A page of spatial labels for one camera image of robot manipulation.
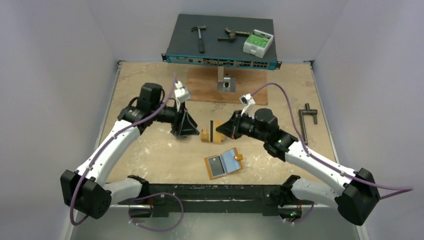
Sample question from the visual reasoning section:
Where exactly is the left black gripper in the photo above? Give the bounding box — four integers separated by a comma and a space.
151, 100, 200, 137

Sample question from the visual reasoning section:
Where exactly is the single gold credit card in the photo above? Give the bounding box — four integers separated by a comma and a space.
209, 120, 226, 144

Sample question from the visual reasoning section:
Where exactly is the orange leather card holder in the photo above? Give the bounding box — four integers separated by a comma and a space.
204, 147, 244, 180

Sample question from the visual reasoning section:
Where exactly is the single black VIP card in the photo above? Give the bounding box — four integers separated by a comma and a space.
208, 156, 225, 177

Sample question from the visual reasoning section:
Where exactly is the gold credit card stack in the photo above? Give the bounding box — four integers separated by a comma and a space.
200, 128, 211, 143

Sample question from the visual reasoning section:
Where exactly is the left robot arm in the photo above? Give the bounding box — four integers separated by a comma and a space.
60, 80, 200, 226

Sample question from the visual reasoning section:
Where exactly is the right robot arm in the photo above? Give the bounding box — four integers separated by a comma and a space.
216, 108, 381, 226

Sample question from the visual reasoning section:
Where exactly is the plywood board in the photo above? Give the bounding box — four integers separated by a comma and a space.
186, 67, 267, 104

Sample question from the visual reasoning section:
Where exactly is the small hammer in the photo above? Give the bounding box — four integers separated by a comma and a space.
190, 25, 207, 54

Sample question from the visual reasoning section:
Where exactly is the white green electronic box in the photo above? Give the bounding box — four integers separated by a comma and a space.
242, 29, 274, 58

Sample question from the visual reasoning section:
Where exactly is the brass clamp tool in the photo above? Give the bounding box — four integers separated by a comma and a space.
217, 27, 251, 43

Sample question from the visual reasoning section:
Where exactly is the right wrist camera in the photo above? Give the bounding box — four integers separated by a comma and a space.
239, 93, 256, 115

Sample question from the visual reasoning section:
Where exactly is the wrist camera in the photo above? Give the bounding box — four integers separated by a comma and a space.
239, 93, 256, 115
174, 80, 192, 111

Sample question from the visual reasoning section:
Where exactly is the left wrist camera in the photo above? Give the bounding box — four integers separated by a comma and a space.
174, 80, 192, 111

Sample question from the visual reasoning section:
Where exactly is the metal stand bracket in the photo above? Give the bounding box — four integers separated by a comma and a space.
216, 66, 236, 93

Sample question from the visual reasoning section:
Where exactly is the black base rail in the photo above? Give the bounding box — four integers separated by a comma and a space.
123, 183, 300, 217

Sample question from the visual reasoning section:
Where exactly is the dark metal T-handle tool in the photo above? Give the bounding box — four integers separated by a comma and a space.
298, 102, 319, 145

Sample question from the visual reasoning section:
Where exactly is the aluminium frame rail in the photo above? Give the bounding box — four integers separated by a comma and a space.
64, 60, 124, 240

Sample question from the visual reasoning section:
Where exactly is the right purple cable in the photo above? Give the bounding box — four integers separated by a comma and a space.
251, 82, 414, 225

